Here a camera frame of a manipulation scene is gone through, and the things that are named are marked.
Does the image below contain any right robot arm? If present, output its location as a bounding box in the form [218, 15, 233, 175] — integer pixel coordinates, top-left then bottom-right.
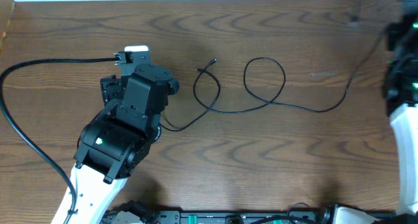
[383, 0, 417, 223]

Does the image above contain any left camera black cable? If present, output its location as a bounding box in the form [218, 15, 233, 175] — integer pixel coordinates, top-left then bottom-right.
[0, 57, 120, 224]

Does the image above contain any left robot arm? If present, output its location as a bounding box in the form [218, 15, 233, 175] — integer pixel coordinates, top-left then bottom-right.
[52, 63, 179, 223]

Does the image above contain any cardboard side panel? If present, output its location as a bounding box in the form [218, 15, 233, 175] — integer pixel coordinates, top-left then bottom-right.
[0, 0, 15, 46]

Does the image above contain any black usb cable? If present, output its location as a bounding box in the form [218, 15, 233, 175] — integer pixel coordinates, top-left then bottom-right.
[159, 58, 221, 133]
[193, 27, 389, 114]

